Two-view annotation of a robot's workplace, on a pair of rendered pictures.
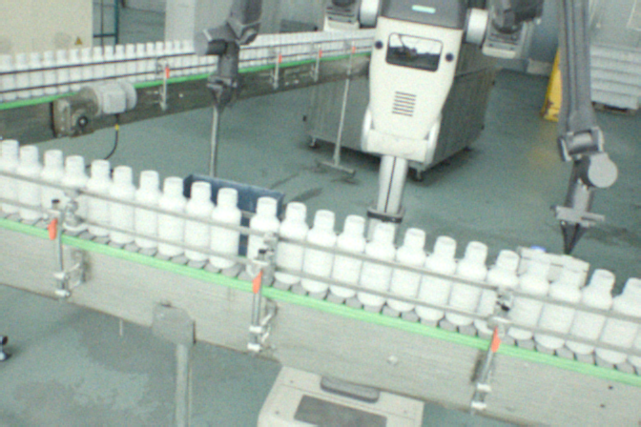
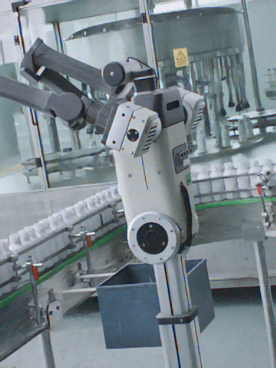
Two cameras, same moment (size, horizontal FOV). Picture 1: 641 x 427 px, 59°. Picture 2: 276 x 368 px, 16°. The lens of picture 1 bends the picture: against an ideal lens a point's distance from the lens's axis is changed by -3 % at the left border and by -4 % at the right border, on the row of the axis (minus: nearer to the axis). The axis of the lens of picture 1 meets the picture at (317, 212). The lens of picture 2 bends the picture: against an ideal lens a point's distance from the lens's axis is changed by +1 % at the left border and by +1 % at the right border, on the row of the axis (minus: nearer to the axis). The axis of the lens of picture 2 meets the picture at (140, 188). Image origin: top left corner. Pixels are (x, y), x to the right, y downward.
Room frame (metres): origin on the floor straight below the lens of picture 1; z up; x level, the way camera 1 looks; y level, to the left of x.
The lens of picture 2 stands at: (2.12, -2.99, 1.70)
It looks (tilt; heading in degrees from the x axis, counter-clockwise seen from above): 8 degrees down; 100
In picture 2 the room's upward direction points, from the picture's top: 9 degrees counter-clockwise
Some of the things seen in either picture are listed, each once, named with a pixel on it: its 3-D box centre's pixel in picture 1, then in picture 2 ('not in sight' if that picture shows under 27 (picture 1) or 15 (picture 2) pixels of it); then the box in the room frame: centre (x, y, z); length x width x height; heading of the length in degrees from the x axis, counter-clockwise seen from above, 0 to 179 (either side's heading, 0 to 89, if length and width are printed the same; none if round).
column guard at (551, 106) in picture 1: (564, 79); not in sight; (8.17, -3.15, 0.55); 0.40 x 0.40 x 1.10; 79
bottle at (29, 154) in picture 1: (31, 183); (73, 227); (1.17, 0.65, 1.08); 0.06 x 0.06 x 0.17
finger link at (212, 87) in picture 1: (222, 94); not in sight; (1.51, 0.29, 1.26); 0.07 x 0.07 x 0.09; 78
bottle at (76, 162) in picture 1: (75, 193); (60, 234); (1.15, 0.54, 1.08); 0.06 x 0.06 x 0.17
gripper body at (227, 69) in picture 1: (227, 67); not in sight; (1.53, 0.29, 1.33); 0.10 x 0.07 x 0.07; 168
